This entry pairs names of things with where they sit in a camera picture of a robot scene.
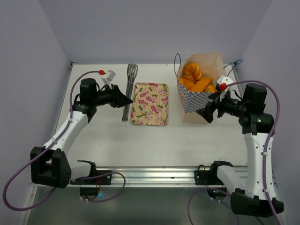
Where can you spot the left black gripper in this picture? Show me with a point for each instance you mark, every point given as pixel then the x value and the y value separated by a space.
pixel 118 99

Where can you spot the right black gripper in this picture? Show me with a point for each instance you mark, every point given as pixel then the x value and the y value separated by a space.
pixel 215 107

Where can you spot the metal serving tongs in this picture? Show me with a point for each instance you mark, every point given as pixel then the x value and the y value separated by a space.
pixel 132 70

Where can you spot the blue checkered paper bag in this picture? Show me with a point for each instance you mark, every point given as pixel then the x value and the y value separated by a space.
pixel 211 65

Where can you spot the twisted fake bread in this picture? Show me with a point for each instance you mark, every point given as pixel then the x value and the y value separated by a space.
pixel 192 72

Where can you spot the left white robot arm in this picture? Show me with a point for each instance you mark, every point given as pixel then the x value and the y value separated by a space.
pixel 50 164

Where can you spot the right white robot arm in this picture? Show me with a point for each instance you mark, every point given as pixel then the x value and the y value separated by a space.
pixel 255 197

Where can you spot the fake croissant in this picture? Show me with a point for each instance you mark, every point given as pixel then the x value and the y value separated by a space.
pixel 210 88

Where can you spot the long fake baguette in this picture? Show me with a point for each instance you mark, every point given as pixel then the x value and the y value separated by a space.
pixel 201 84

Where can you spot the floral rectangular tray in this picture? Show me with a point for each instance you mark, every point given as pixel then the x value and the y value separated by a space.
pixel 150 104

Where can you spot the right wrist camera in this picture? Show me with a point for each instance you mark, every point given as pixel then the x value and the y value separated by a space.
pixel 222 85

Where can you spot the right black base bracket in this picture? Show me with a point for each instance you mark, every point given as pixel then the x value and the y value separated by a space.
pixel 207 176

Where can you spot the black base bracket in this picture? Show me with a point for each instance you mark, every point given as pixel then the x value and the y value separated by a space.
pixel 207 176
pixel 104 180

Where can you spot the left black base bracket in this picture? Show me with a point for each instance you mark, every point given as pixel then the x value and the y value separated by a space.
pixel 104 180

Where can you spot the aluminium mounting rail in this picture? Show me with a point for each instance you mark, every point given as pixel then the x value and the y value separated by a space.
pixel 154 177

